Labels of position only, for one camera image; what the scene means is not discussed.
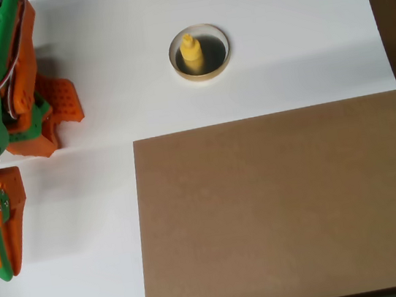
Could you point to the round dish with dark bottom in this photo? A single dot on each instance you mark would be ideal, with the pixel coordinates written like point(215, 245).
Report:
point(216, 53)

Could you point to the orange robot base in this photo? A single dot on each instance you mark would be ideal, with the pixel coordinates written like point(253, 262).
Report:
point(61, 97)

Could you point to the brown fibreboard sheet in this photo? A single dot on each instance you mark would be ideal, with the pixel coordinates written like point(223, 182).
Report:
point(282, 199)

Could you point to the small yellow plastic piece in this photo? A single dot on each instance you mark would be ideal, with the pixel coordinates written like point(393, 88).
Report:
point(191, 53)

